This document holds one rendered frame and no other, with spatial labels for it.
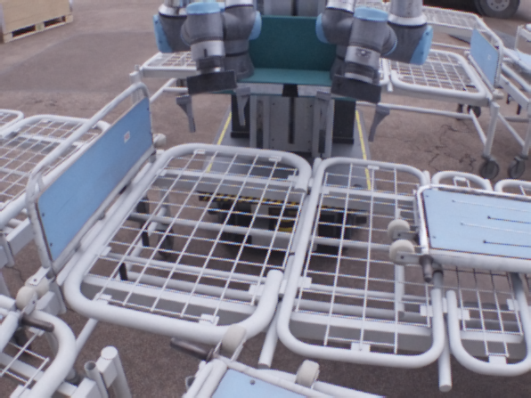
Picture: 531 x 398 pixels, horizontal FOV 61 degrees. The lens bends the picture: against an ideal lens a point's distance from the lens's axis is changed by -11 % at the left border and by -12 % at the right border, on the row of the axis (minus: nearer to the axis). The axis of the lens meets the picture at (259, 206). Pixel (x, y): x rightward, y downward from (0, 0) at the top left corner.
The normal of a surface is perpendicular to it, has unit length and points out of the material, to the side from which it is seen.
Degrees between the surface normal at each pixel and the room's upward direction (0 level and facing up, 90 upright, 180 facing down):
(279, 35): 90
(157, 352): 0
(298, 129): 90
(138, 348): 0
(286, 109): 90
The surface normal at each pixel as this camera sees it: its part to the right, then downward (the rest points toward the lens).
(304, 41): -0.11, 0.54
